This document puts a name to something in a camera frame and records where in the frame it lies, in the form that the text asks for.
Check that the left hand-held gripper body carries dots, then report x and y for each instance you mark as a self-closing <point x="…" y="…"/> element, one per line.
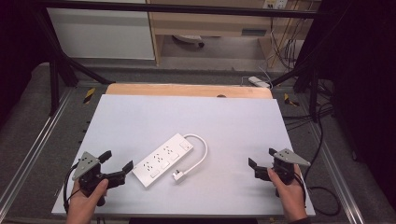
<point x="90" y="174"/>

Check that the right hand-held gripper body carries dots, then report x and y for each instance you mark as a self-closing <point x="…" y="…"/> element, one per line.
<point x="285" y="166"/>

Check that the white power strip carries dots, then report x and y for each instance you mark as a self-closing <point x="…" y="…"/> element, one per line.
<point x="259" y="81"/>
<point x="162" y="160"/>

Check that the white power plug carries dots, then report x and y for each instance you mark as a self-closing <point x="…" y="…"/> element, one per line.
<point x="178" y="176"/>

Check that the person's left hand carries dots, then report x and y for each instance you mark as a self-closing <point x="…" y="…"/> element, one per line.
<point x="85" y="203"/>

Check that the person's right hand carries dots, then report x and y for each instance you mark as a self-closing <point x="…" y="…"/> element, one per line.
<point x="289" y="196"/>

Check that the yellow black tape marker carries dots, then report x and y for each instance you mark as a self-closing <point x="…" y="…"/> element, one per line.
<point x="89" y="95"/>
<point x="289" y="100"/>

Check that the white power strip on floor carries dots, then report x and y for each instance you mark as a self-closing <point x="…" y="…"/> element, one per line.
<point x="259" y="81"/>

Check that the white mat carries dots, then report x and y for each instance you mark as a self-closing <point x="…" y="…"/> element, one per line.
<point x="186" y="124"/>

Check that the wooden board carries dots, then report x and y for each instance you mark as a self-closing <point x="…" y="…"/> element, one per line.
<point x="186" y="90"/>

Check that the white cabinet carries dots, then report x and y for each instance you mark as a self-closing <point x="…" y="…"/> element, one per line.
<point x="99" y="31"/>

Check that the office chair base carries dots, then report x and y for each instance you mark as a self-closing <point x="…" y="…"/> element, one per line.
<point x="190" y="39"/>

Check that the wooden desk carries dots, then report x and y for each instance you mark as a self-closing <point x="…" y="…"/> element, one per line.
<point x="211" y="21"/>

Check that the aluminium rail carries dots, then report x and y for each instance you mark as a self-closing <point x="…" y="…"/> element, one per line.
<point x="334" y="174"/>
<point x="34" y="143"/>

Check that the black metal frame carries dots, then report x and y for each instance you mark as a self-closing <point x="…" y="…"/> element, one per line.
<point x="56" y="62"/>

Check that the white wall socket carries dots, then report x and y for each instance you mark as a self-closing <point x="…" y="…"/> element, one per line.
<point x="275" y="3"/>

